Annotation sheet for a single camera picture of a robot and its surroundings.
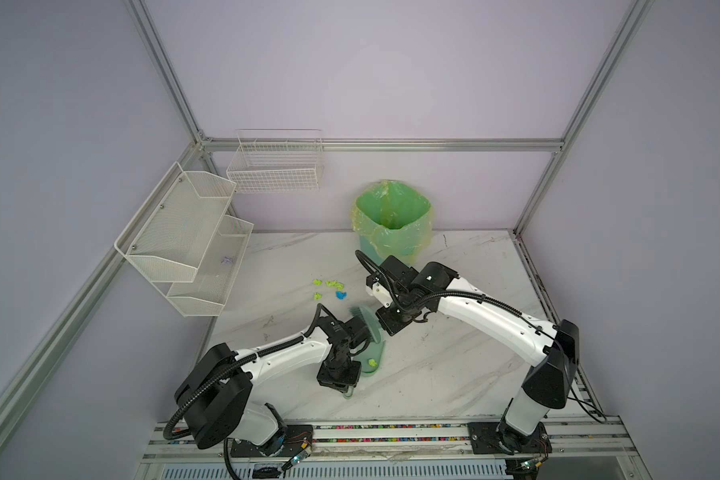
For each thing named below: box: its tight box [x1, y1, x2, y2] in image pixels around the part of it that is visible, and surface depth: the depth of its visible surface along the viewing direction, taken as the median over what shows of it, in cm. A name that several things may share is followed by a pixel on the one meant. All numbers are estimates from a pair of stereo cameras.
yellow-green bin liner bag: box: [351, 180, 433, 267], surface depth 98 cm
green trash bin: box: [351, 179, 434, 267], surface depth 98 cm
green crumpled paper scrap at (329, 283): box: [312, 279, 345, 290], surface depth 106 cm
